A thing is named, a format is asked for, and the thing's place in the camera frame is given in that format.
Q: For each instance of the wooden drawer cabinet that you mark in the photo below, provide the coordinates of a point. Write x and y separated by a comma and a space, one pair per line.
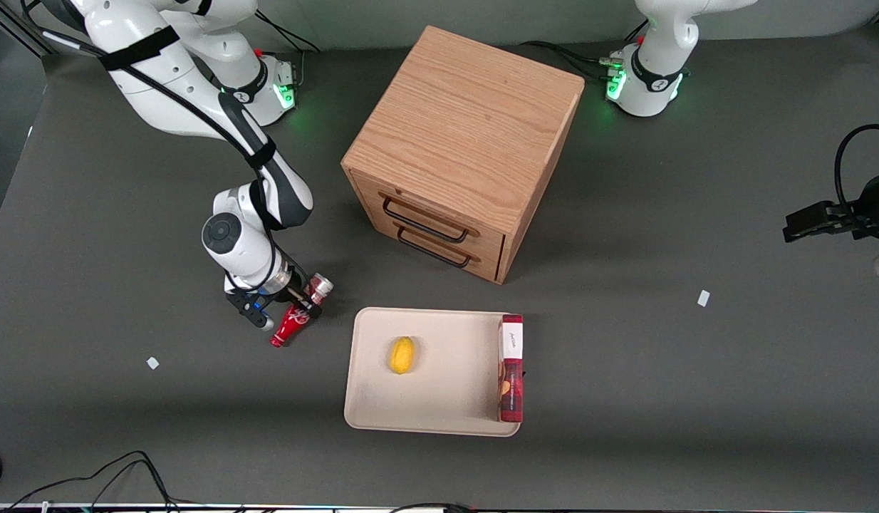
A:
468, 121

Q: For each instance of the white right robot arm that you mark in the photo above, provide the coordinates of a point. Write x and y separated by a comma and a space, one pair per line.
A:
169, 78

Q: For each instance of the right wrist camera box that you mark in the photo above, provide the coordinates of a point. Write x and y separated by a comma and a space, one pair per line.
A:
248, 308

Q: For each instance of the wooden drawer front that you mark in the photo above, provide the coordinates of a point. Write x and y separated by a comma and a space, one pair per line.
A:
382, 226
496, 246

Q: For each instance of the beige plastic tray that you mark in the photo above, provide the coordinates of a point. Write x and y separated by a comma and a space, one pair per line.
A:
454, 370

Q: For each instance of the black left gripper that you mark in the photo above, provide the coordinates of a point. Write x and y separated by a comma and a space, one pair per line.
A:
869, 205

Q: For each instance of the yellow lemon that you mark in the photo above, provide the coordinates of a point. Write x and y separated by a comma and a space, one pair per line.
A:
402, 355

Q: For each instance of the red snack box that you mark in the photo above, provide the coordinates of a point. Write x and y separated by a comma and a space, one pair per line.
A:
511, 392

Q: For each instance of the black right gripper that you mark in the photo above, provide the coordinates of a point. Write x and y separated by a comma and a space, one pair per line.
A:
295, 288

